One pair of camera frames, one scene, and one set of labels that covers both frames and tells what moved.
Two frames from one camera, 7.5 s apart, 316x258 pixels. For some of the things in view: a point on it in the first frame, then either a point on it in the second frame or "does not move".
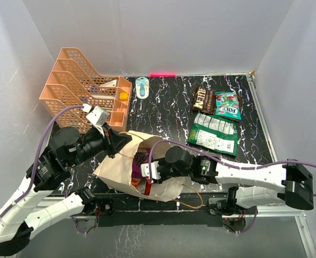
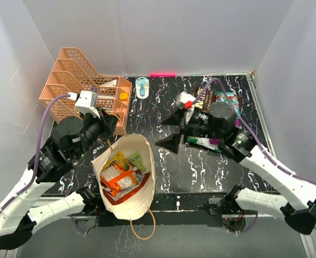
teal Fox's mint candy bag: [227, 105] does not move
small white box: [113, 83] does not move
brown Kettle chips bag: [205, 100] does not move
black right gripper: [163, 178] to [171, 143]
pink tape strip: [162, 74] does not move
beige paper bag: [116, 172] to [140, 205]
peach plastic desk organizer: [73, 81] does not move
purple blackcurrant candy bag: [141, 157] to [237, 123]
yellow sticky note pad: [123, 96] does not move
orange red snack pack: [143, 185] to [114, 179]
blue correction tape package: [142, 87] does not move
